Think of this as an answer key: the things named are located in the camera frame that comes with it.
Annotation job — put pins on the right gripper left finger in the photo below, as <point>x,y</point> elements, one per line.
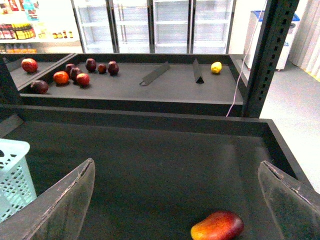
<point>58,213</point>

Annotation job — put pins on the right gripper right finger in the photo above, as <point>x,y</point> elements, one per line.
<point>294,206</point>

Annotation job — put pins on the light blue plastic basket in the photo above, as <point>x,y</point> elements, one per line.
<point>16,185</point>

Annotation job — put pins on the dark red apple front left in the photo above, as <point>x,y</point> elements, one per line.
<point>39,87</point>

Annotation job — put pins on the dark red apple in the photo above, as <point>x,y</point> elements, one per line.
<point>39,87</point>
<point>113,68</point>
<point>91,65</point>

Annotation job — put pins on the orange red apple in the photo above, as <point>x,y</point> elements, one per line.
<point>61,78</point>

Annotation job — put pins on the red apple centre front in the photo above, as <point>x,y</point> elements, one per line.
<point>83,79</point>

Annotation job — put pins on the small red apple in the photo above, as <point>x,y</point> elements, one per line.
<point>102,69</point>

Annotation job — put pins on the red apple far left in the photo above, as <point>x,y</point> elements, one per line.
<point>29,65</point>

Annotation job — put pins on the dark red apple back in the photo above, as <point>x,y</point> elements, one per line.
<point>91,65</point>

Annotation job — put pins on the dark red apple right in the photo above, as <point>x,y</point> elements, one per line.
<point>113,68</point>

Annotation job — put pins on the red yellow mango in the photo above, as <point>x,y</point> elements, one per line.
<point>220,225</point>

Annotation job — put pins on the black lower display tray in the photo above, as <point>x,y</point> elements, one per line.
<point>156,175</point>

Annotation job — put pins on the black display tray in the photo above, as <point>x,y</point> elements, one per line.
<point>196,84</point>
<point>156,175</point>

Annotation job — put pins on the black upper display tray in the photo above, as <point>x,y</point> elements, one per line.
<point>196,84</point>

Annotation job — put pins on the dark plum back left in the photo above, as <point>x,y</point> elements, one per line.
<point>68,67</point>

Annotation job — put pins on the yellow lemon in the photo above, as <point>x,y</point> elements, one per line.
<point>216,68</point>

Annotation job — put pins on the black triangular divider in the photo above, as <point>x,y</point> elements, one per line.
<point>198,77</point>

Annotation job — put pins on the flat black metal divider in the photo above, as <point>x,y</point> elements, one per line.
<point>149,78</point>

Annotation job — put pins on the grocery shelf with bottles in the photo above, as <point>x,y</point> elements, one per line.
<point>38,27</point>

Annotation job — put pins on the glass door refrigerator row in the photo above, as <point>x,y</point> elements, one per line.
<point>154,26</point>

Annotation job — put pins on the black upright shelf post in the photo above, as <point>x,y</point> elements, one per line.
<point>275,26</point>

